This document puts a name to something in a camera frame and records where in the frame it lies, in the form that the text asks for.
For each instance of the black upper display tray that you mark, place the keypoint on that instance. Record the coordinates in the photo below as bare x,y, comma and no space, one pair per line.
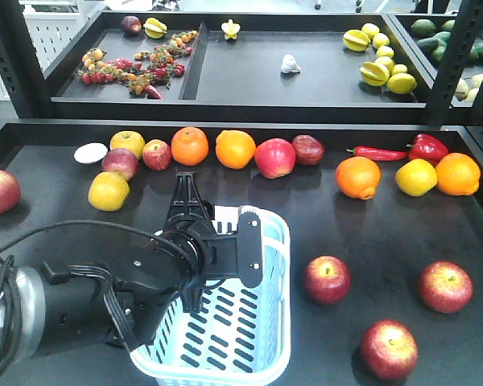
241,80

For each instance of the cherry tomato pile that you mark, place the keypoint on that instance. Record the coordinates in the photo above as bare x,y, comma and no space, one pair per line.
144,75

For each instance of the orange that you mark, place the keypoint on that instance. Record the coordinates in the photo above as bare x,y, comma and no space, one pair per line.
234,148
189,146
358,177

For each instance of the white garlic bulb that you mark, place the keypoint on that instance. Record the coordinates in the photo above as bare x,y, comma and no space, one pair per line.
289,65

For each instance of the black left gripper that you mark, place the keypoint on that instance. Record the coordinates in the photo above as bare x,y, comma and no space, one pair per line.
189,226

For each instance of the light blue plastic basket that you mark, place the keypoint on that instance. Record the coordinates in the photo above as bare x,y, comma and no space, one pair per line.
242,336

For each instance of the large red apple row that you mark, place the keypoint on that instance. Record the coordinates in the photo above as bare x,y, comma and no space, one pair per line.
275,158

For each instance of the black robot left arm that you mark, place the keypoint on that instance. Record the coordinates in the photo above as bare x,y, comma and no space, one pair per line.
115,291

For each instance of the orange right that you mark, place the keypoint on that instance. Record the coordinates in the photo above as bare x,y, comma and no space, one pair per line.
358,177

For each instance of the red bell pepper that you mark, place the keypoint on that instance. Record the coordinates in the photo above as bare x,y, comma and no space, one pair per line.
428,148

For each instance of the orange left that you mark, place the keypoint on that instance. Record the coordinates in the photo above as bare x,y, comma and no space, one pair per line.
189,146

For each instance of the red chili pepper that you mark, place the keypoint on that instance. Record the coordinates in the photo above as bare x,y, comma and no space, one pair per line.
376,154

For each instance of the yellow apple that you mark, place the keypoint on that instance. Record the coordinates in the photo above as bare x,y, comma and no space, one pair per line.
108,191

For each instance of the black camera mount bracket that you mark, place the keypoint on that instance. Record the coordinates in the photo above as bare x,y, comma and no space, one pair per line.
238,246

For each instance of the black wooden display stand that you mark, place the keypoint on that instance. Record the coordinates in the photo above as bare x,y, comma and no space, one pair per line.
386,242

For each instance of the red apple far corner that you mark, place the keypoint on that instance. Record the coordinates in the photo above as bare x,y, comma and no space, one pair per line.
10,191

